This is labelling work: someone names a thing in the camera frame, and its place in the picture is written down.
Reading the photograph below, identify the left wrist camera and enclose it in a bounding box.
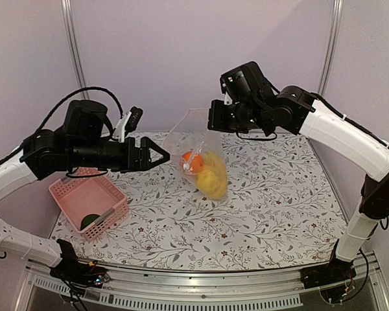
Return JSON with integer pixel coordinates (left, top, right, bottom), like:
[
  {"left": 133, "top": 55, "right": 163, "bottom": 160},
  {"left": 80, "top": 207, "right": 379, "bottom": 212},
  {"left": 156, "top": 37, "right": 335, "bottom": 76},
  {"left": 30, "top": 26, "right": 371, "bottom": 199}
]
[{"left": 112, "top": 106, "right": 143, "bottom": 143}]

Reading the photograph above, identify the pink plastic basket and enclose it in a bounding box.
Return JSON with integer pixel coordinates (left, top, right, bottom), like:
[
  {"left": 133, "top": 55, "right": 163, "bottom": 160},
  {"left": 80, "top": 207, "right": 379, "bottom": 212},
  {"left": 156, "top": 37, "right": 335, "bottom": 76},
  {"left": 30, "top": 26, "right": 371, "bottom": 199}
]
[{"left": 49, "top": 167, "right": 128, "bottom": 242}]

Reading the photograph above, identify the clear zip top bag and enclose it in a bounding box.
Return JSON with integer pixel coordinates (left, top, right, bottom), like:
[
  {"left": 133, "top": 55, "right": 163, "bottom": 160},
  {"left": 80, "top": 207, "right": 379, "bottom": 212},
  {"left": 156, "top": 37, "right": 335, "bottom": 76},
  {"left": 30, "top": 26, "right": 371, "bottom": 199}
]
[{"left": 163, "top": 108, "right": 228, "bottom": 200}]

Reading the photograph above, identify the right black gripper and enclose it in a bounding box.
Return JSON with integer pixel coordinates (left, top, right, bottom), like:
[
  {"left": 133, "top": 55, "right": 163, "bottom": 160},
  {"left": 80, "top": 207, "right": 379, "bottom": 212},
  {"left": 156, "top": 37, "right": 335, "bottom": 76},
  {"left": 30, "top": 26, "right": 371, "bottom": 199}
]
[{"left": 206, "top": 98, "right": 266, "bottom": 134}]

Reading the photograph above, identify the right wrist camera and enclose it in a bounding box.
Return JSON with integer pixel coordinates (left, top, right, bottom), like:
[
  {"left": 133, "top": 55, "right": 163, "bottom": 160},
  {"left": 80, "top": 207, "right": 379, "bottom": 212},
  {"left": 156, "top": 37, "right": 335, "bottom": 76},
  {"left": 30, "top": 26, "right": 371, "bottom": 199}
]
[{"left": 220, "top": 78, "right": 233, "bottom": 106}]

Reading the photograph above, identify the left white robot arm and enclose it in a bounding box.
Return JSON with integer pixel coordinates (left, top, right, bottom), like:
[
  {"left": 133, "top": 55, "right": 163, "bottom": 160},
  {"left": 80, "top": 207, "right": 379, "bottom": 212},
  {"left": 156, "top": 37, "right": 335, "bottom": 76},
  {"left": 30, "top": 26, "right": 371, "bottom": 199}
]
[{"left": 0, "top": 100, "right": 170, "bottom": 287}]

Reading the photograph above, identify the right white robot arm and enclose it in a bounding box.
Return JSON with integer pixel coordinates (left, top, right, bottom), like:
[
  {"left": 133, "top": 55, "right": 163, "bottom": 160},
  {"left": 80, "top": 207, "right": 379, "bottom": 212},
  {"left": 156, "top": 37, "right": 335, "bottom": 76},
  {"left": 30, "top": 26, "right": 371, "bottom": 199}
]
[{"left": 207, "top": 61, "right": 389, "bottom": 288}]

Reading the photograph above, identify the yellow banana bunch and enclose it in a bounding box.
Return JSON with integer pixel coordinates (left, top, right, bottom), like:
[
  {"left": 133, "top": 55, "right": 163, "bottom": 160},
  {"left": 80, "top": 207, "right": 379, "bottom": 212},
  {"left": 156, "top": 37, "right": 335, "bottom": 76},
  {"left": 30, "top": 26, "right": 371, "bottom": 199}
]
[{"left": 204, "top": 151, "right": 228, "bottom": 199}]

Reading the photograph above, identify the aluminium frame post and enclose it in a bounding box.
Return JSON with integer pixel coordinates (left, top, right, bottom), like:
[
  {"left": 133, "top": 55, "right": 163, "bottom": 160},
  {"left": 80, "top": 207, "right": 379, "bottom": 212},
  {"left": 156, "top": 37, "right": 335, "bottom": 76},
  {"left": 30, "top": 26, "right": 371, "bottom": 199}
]
[
  {"left": 318, "top": 0, "right": 344, "bottom": 96},
  {"left": 60, "top": 0, "right": 87, "bottom": 88}
]

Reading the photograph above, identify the green avocado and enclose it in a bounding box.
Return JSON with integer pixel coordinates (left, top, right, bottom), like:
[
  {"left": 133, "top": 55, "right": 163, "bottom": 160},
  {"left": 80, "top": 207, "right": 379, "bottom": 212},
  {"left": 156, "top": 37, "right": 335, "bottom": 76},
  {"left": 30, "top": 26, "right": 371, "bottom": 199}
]
[{"left": 80, "top": 214, "right": 100, "bottom": 230}]

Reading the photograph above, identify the right aluminium frame post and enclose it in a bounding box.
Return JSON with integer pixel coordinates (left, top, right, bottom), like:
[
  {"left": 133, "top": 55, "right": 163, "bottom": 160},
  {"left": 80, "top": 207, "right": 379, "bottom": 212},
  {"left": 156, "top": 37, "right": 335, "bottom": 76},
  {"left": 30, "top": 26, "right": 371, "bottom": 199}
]
[{"left": 318, "top": 0, "right": 344, "bottom": 96}]

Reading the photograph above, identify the orange fruit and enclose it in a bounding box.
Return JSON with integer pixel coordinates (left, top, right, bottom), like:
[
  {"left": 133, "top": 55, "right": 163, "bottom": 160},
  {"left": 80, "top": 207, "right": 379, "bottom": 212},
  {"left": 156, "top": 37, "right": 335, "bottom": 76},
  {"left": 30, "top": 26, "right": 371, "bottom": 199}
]
[{"left": 181, "top": 151, "right": 204, "bottom": 174}]

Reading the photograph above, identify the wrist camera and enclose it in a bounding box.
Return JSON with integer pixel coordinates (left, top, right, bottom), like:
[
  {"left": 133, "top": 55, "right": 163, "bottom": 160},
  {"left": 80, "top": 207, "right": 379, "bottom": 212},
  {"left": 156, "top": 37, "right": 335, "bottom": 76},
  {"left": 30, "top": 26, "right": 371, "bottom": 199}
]
[
  {"left": 220, "top": 78, "right": 233, "bottom": 106},
  {"left": 112, "top": 106, "right": 143, "bottom": 143}
]

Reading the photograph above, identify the front aluminium rail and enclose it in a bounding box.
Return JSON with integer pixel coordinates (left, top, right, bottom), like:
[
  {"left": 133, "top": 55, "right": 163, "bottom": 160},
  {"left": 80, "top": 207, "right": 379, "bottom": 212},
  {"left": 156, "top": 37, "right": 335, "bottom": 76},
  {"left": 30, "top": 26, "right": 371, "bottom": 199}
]
[{"left": 15, "top": 252, "right": 389, "bottom": 310}]

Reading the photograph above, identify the yellow lemon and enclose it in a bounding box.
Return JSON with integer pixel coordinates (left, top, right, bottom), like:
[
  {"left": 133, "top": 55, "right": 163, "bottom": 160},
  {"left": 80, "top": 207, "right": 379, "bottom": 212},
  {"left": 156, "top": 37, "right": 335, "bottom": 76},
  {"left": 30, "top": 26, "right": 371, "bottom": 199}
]
[{"left": 196, "top": 169, "right": 220, "bottom": 196}]

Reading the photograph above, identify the left aluminium frame post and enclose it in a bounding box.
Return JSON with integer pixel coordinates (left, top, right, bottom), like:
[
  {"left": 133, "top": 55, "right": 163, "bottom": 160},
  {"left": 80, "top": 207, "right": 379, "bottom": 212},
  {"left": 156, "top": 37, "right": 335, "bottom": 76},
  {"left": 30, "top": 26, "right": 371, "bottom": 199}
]
[{"left": 60, "top": 0, "right": 87, "bottom": 88}]

